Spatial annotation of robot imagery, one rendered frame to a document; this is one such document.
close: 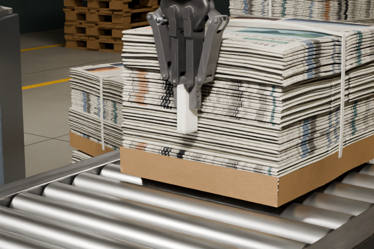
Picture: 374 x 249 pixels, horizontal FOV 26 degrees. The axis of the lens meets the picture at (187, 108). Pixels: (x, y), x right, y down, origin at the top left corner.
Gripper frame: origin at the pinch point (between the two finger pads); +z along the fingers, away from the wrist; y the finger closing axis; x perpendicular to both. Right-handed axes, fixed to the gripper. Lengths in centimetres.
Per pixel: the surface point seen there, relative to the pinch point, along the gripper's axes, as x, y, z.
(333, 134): -20.1, -13.1, 5.8
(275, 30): -20.3, -2.4, -9.7
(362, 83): -28.3, -13.9, -1.1
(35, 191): 9.1, 22.2, 14.0
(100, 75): -62, 73, 9
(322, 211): -6.8, -18.3, 13.7
